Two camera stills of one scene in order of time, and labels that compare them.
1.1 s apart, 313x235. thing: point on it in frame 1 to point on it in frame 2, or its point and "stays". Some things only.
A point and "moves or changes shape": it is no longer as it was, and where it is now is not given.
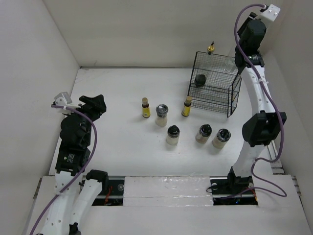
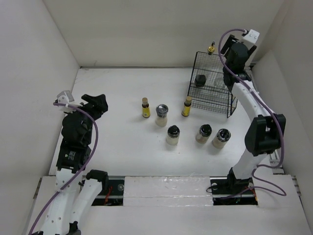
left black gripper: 95,105 stays
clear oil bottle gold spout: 230,65 moves or changes shape
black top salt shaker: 172,136 stays
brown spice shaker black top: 203,134 stays
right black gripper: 240,31 to 232,39
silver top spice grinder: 162,111 stays
